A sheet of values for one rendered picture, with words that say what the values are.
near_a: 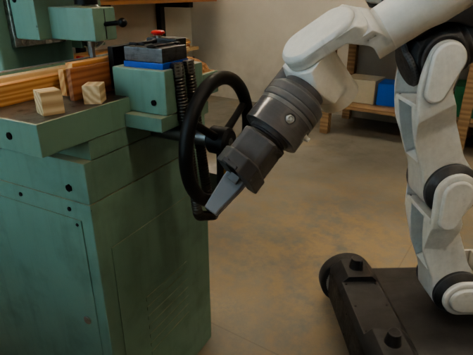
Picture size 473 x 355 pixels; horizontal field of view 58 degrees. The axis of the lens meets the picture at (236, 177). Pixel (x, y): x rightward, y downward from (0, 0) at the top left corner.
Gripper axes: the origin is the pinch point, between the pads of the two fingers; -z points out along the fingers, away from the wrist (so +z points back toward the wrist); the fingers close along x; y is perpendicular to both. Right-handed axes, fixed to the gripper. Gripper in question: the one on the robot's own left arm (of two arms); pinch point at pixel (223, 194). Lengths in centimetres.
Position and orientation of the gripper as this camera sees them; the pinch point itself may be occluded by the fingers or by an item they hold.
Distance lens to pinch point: 61.3
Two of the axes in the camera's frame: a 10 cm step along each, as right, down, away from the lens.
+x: 1.5, 2.2, 9.6
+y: -7.8, -5.7, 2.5
